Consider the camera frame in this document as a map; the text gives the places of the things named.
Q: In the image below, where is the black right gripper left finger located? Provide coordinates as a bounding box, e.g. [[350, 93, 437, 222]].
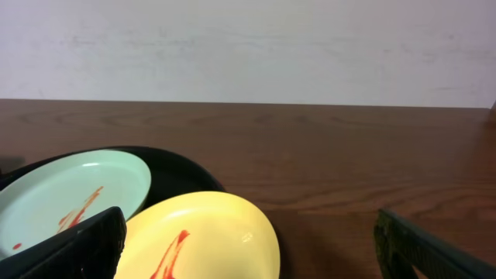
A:
[[1, 206, 126, 279]]

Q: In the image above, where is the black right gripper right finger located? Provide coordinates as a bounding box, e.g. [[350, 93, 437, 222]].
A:
[[374, 208, 495, 279]]

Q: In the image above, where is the light green plate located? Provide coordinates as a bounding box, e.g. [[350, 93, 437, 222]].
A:
[[1, 150, 151, 258]]

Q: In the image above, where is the yellow plate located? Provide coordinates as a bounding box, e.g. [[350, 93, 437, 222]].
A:
[[115, 191, 281, 279]]

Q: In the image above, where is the round black tray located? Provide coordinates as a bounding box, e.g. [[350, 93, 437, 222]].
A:
[[1, 146, 225, 208]]

